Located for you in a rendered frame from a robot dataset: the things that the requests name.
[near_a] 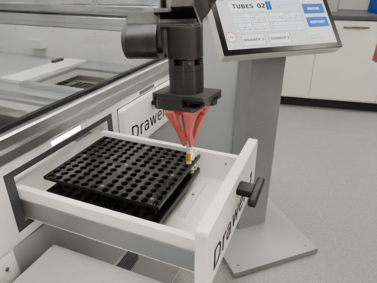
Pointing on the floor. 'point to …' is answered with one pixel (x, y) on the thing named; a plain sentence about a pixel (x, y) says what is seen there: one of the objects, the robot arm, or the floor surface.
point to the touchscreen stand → (284, 231)
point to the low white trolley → (76, 269)
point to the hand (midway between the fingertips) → (188, 141)
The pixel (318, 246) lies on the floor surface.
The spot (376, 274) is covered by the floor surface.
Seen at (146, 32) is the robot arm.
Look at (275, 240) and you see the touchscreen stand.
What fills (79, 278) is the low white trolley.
